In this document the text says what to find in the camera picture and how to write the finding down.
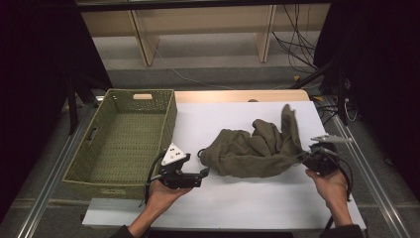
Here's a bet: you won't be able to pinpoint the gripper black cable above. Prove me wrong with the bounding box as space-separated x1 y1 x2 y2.
325 158 355 232
143 150 167 207

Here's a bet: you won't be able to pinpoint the black metal stand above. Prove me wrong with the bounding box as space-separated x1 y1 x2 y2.
65 73 100 136
290 56 351 127

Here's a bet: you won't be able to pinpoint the aluminium rail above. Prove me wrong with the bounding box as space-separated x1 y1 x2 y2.
325 95 412 238
16 95 107 238

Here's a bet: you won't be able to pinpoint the person's right hand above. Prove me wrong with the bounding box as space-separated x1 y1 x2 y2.
305 168 351 214

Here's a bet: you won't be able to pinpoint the beige wooden shelf unit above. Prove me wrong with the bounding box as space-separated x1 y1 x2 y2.
74 0 331 67

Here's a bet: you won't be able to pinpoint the black curtain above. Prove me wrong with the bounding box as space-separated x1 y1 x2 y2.
0 0 113 222
313 0 420 192

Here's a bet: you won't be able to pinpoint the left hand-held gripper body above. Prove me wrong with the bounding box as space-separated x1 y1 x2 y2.
157 142 203 190

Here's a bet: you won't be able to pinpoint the white looped cable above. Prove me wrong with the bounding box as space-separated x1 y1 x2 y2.
343 98 360 123

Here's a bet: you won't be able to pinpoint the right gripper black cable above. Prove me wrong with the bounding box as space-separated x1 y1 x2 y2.
325 158 355 232

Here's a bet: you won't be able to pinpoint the person's left hand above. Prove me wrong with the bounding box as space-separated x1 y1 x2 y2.
145 179 194 216

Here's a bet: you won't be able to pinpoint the olive green shorts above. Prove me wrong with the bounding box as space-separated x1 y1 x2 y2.
197 103 306 179

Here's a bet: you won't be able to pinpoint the thin white floor cable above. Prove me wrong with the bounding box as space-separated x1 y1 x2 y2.
145 33 239 91

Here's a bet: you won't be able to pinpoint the bundle of black cables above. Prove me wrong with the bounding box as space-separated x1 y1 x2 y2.
271 3 331 75

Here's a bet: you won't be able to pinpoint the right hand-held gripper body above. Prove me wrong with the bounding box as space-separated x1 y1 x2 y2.
300 133 353 177

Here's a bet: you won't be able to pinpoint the black metal bar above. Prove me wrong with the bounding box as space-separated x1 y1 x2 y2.
73 0 333 13

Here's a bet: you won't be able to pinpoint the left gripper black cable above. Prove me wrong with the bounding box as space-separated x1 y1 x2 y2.
143 150 167 207

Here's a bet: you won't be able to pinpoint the light wooden table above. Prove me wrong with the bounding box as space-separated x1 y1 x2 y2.
173 88 311 104

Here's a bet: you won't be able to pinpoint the green woven basket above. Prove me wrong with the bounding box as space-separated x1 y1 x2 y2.
61 88 178 201

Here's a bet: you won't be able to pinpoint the white table cover sheet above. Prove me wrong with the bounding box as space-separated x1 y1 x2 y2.
81 100 367 231

